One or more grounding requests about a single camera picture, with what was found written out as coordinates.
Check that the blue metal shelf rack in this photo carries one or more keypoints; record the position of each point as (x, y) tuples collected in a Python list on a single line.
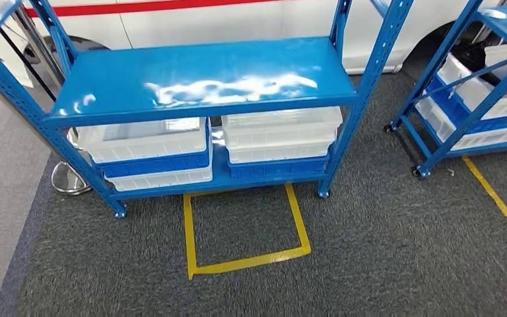
[(192, 78)]

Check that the blue wheeled shelf rack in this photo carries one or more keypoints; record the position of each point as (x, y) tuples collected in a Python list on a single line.
[(450, 131)]

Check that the yellow floor tape square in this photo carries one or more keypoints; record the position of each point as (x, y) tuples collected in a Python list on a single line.
[(244, 262), (494, 194)]

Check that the white car red stripe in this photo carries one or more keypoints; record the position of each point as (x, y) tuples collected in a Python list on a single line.
[(236, 22)]

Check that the chrome round base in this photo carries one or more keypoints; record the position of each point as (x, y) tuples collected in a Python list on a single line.
[(67, 179)]

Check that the black stanchion post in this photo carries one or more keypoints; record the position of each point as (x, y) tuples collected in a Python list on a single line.
[(26, 65)]

